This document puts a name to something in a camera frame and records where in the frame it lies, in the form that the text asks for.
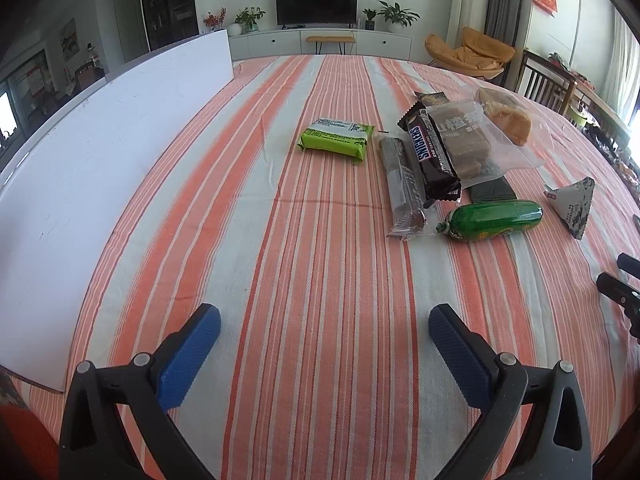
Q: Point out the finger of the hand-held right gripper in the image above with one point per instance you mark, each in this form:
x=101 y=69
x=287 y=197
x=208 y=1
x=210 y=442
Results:
x=630 y=263
x=622 y=296

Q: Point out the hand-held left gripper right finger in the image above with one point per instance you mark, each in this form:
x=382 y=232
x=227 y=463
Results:
x=457 y=355

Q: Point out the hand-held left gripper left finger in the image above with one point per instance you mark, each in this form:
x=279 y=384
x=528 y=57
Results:
x=192 y=355

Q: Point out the brown chocolate bar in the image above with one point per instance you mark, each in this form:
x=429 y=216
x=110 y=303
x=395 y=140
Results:
x=431 y=155

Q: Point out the grey triangular snack packet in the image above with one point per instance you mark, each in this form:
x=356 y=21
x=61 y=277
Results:
x=574 y=205

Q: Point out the green sausage-shaped snack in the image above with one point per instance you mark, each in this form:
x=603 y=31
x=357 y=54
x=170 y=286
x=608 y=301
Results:
x=495 y=219

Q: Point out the orange striped tablecloth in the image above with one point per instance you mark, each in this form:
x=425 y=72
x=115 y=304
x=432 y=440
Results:
x=310 y=270

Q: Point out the long black snack packet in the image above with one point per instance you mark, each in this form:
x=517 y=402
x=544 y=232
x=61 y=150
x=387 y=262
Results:
x=492 y=191

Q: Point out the clear-wrapped brown wafer bar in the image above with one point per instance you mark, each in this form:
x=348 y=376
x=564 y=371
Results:
x=404 y=185

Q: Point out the bread in clear bag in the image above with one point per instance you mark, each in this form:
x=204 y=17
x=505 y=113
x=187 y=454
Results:
x=510 y=120

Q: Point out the red cloth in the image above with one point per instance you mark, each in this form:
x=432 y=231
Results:
x=22 y=432

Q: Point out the white board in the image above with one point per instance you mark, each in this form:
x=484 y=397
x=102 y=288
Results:
x=100 y=185

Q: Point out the dark wooden chair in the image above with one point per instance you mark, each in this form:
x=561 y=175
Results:
x=542 y=82

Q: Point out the clear packet of brown slabs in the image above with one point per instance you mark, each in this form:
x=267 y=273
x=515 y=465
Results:
x=467 y=145

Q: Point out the green snack packet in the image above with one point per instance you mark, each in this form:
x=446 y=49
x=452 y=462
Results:
x=336 y=139

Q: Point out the orange lounge chair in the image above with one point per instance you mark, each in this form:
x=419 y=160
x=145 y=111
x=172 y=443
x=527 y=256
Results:
x=480 y=52

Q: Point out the grey curtain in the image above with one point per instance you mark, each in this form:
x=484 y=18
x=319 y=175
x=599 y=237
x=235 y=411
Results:
x=505 y=0

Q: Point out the light patterned curtain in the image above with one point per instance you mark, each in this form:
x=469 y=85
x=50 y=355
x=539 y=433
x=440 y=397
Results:
x=467 y=0

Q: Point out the white television cabinet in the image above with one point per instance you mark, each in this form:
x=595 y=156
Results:
x=280 y=42

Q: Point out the white round vase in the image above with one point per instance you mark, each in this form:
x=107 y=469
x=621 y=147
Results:
x=234 y=30

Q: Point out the red flower plant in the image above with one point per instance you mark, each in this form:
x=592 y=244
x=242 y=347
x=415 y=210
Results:
x=214 y=20

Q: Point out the large leafy potted plant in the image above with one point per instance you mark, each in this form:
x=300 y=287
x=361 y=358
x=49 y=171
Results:
x=397 y=14

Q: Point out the green potted plant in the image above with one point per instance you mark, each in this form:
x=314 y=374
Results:
x=250 y=19

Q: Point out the wooden bench with metal legs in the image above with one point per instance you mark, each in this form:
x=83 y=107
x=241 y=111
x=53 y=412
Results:
x=330 y=38

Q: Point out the small potted plant dark pot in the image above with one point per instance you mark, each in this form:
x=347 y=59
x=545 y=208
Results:
x=369 y=19

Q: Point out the dark glass cabinet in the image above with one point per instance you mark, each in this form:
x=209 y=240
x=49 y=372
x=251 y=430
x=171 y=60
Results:
x=167 y=5

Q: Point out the black television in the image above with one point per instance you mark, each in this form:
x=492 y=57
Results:
x=316 y=6

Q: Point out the framed wall picture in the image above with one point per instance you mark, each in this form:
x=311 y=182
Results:
x=70 y=40

